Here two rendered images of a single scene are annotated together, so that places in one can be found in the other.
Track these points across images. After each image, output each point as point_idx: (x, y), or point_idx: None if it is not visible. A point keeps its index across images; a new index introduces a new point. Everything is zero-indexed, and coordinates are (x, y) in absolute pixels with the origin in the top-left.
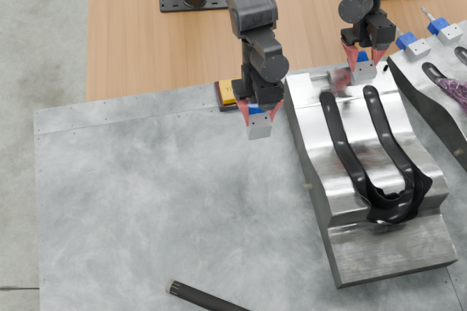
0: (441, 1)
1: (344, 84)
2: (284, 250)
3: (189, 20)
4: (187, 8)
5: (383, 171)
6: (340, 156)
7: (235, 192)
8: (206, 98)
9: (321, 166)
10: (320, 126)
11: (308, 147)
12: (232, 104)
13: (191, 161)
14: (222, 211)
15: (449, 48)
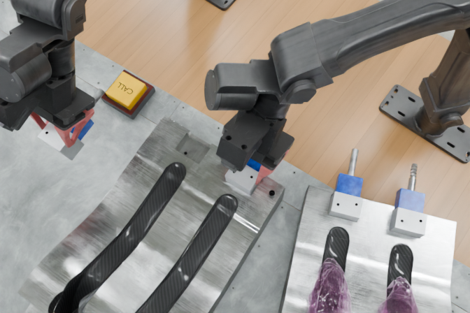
0: (468, 176)
1: (210, 172)
2: (6, 279)
3: None
4: None
5: (119, 300)
6: (116, 242)
7: (31, 186)
8: (106, 79)
9: (81, 234)
10: (136, 194)
11: (102, 204)
12: (113, 103)
13: (31, 126)
14: (3, 193)
15: (393, 237)
